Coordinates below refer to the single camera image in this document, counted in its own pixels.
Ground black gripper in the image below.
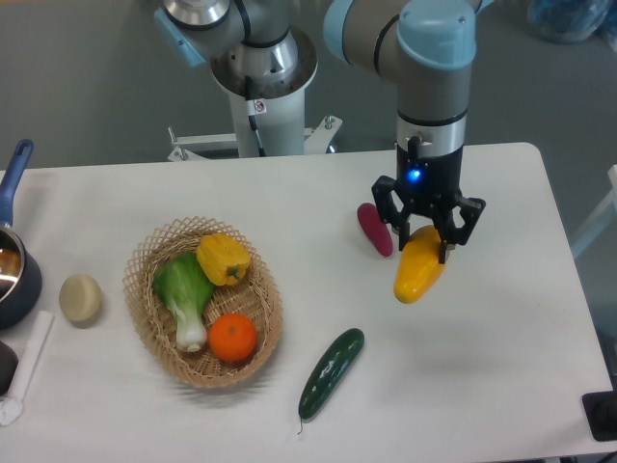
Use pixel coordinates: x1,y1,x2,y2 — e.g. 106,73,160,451
371,137,486,264

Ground yellow mango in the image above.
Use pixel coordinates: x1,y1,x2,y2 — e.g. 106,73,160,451
393,225,445,304

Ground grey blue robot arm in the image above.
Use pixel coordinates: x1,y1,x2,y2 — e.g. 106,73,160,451
154,1,485,262

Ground purple sweet potato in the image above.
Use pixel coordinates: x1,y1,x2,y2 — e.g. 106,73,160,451
357,203,393,258

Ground dark green cucumber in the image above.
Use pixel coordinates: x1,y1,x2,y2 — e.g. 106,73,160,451
297,327,365,435

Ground yellow bell pepper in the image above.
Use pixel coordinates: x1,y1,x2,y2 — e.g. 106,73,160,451
196,233,252,286

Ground blue plastic bag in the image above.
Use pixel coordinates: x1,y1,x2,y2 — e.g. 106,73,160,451
526,0,615,44

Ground orange fruit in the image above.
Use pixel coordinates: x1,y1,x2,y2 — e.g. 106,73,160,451
209,313,257,362

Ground woven wicker basket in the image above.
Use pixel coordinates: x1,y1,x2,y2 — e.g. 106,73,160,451
124,216,284,390

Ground green bok choy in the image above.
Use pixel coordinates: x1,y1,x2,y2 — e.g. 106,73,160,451
152,252,215,353

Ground black device at right edge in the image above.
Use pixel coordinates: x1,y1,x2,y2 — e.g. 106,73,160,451
581,391,616,442

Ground beige round potato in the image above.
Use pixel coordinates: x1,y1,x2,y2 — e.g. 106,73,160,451
59,274,102,328

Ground dark object at left edge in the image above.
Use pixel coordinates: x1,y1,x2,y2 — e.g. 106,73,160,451
0,341,18,395

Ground white rolled paper stick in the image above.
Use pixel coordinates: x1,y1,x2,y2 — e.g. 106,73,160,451
1,311,54,427

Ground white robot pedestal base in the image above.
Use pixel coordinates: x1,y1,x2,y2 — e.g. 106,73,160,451
168,26,343,161

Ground white frame at right edge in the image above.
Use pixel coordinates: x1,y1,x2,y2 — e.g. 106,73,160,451
570,165,616,259

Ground black cable on pedestal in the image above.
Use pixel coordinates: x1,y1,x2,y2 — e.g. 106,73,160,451
243,75,267,157

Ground blue saucepan with handle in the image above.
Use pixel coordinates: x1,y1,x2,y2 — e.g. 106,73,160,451
1,139,42,330

